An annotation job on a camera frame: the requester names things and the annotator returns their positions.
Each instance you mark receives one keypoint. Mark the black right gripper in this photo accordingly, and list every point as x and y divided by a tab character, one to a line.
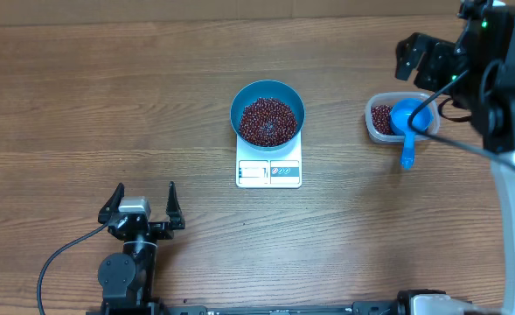
438	65

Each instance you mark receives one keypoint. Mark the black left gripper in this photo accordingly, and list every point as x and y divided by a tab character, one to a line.
163	232

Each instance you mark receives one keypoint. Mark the white digital kitchen scale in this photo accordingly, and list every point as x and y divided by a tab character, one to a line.
268	167

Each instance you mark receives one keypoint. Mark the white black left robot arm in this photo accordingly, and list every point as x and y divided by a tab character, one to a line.
127	278

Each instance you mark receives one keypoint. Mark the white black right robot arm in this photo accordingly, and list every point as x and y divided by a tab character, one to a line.
477	73

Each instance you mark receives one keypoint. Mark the red beans in bowl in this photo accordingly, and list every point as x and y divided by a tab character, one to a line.
267	122

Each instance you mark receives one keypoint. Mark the teal metal bowl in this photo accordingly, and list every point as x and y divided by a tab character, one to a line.
267	89

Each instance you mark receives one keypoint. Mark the clear plastic container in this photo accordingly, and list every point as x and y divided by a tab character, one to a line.
390	99

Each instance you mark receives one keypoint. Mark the red adzuki beans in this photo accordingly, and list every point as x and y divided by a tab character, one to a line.
381	119

